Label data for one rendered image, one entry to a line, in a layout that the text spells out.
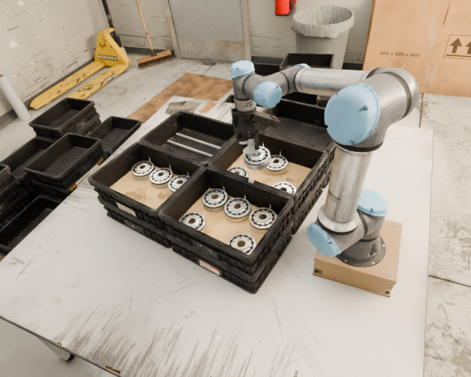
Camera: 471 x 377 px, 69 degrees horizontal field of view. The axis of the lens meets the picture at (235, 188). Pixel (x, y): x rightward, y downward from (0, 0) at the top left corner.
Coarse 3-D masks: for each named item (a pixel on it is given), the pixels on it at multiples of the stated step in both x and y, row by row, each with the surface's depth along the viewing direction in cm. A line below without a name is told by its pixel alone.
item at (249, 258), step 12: (204, 168) 138; (192, 180) 134; (240, 180) 131; (180, 192) 130; (276, 192) 124; (168, 204) 126; (288, 204) 120; (168, 216) 121; (180, 228) 119; (192, 228) 116; (276, 228) 115; (204, 240) 114; (216, 240) 111; (264, 240) 109; (228, 252) 110; (240, 252) 107; (252, 252) 106
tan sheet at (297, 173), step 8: (240, 160) 156; (248, 168) 151; (288, 168) 148; (296, 168) 148; (304, 168) 147; (256, 176) 147; (264, 176) 147; (272, 176) 146; (280, 176) 146; (288, 176) 145; (296, 176) 144; (304, 176) 144; (272, 184) 142; (296, 184) 141
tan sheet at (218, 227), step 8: (200, 200) 140; (192, 208) 137; (200, 208) 136; (256, 208) 133; (208, 216) 133; (216, 216) 132; (224, 216) 132; (208, 224) 130; (216, 224) 129; (224, 224) 129; (232, 224) 129; (240, 224) 128; (248, 224) 128; (208, 232) 127; (216, 232) 127; (224, 232) 126; (232, 232) 126; (240, 232) 126; (248, 232) 125; (224, 240) 124; (256, 240) 122
